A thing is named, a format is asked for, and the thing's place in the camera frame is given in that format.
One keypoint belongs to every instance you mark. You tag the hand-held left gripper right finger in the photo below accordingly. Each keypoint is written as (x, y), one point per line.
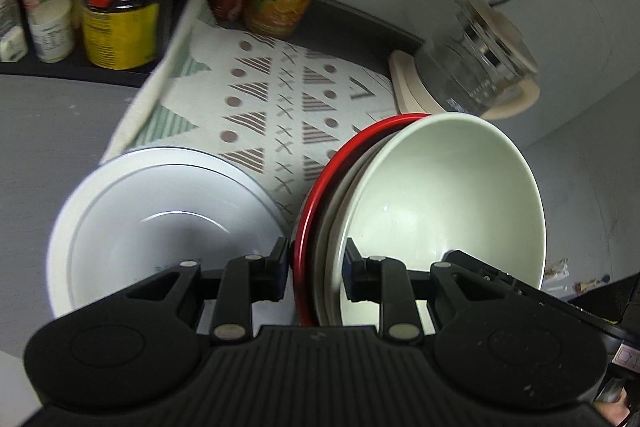
(351, 272)

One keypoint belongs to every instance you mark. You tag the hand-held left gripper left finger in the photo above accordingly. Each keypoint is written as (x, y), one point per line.
(279, 269)

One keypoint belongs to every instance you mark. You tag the red rimmed plate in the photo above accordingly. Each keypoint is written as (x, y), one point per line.
(302, 257)

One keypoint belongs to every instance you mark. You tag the cream bowl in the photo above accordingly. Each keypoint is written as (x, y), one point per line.
(330, 227)

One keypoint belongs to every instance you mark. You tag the pale green bowl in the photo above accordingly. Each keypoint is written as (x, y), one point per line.
(440, 187)

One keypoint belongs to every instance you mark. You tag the patterned cloth mat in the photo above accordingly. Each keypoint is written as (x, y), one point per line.
(300, 107)

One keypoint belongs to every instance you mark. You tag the beige kettle base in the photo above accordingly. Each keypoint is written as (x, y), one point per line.
(405, 82)

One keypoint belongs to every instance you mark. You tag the white jar with printed label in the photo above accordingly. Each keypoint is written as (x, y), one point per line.
(50, 32)

